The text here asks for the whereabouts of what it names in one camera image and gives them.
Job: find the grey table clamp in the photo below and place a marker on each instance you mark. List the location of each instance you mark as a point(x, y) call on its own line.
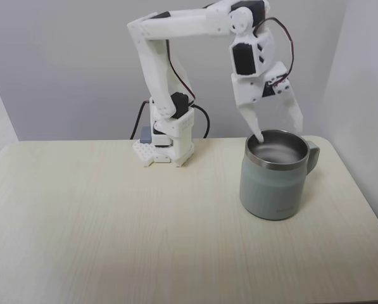
point(146, 135)

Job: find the grey steel mug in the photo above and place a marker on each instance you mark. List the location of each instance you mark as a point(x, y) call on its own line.
point(271, 190)

